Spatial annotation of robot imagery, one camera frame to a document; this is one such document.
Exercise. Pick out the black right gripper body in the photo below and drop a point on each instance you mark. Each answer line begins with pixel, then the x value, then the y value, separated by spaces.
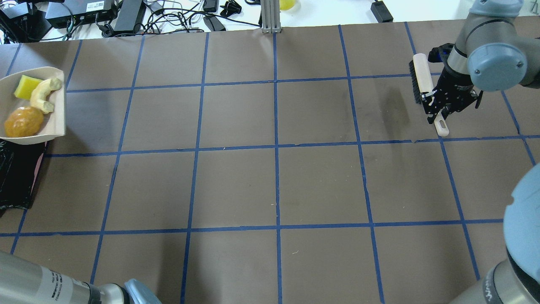
pixel 456 89

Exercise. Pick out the beige hand brush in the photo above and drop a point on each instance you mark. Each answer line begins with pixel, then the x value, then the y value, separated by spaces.
pixel 424 93

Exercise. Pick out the beige plastic dustpan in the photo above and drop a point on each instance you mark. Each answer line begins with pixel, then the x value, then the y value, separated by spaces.
pixel 54 124

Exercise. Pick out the pale curved squash slice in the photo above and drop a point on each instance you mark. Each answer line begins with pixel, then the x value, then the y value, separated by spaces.
pixel 39 96

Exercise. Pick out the green yellow sponge piece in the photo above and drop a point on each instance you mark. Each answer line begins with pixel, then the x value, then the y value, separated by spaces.
pixel 26 86

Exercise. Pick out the orange potato toy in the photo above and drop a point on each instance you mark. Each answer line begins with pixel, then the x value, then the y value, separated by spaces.
pixel 23 122

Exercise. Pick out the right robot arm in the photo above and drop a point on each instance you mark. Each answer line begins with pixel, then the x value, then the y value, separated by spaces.
pixel 489 56

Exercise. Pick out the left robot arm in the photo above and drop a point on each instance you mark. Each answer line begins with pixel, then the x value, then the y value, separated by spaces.
pixel 24 282

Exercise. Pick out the black trash bag bin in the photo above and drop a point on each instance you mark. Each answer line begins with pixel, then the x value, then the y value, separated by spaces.
pixel 19 172

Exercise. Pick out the black power adapter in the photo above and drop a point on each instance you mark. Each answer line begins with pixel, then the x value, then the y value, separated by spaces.
pixel 381 12

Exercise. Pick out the aluminium frame post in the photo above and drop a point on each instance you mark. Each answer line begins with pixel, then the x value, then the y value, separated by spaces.
pixel 270 12

